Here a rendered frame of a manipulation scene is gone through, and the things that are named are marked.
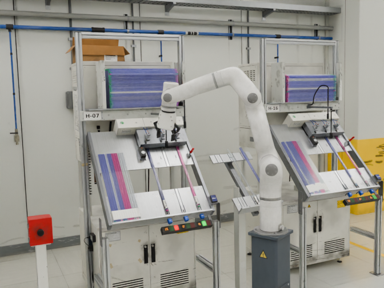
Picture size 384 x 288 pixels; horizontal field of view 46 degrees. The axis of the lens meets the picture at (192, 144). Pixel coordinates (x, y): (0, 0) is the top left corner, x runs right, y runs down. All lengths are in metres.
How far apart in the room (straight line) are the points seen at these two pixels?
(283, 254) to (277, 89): 1.60
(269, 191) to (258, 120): 0.39
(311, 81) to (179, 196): 1.58
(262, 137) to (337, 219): 1.74
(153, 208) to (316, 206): 1.53
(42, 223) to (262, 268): 1.28
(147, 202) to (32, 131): 1.97
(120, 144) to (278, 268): 1.31
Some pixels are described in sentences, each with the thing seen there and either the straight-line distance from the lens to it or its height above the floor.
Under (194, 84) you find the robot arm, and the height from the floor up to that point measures 1.52.
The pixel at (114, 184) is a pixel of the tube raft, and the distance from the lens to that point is 2.90.
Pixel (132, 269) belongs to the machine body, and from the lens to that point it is 3.23.
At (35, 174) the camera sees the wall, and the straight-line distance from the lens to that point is 4.61.
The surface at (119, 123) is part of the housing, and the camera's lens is 3.12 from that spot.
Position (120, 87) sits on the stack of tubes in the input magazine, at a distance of 3.15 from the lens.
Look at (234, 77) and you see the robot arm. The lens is 2.46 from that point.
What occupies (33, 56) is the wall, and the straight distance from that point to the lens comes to 4.58.
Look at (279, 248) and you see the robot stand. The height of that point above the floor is 0.63.
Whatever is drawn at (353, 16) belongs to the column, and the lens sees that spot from 5.78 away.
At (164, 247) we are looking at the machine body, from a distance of 3.26.
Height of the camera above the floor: 1.46
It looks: 6 degrees down
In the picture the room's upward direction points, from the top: 1 degrees counter-clockwise
